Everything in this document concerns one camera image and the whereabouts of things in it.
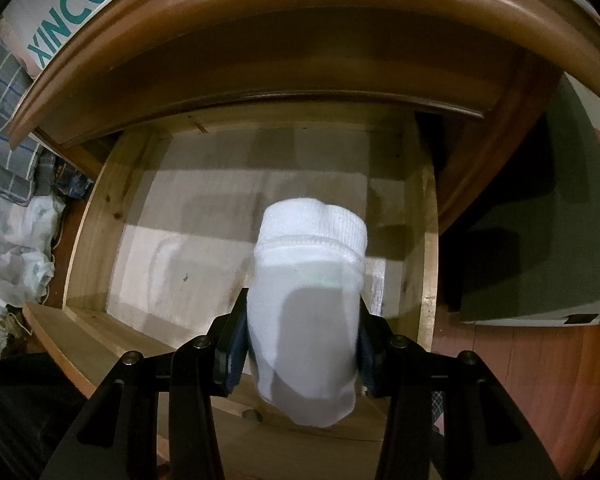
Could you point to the person's dark trousers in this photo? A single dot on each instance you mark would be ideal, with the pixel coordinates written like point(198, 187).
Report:
point(20, 420)

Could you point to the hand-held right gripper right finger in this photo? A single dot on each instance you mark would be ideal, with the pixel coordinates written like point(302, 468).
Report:
point(367, 360)

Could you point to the brown wooden nightstand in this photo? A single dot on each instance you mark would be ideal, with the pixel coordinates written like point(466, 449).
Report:
point(280, 35)

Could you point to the grey-green board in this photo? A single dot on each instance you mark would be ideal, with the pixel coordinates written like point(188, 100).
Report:
point(530, 210)

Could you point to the grey plaid cloth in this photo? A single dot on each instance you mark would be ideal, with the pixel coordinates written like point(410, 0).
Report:
point(0, 110)

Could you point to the white floral cloth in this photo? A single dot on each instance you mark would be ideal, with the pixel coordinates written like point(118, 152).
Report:
point(10, 250)

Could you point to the white sock bundle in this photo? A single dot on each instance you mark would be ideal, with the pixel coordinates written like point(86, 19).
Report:
point(305, 310)

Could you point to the wooden drawer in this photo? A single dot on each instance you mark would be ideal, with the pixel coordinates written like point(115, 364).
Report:
point(180, 240)

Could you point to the blue patterned cloth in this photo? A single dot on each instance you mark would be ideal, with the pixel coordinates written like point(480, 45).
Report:
point(67, 180)

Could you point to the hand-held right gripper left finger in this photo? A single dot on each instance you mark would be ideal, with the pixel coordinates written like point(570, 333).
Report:
point(235, 360)

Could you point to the white cardboard shoebox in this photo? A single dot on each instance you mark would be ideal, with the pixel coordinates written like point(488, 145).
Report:
point(65, 15)

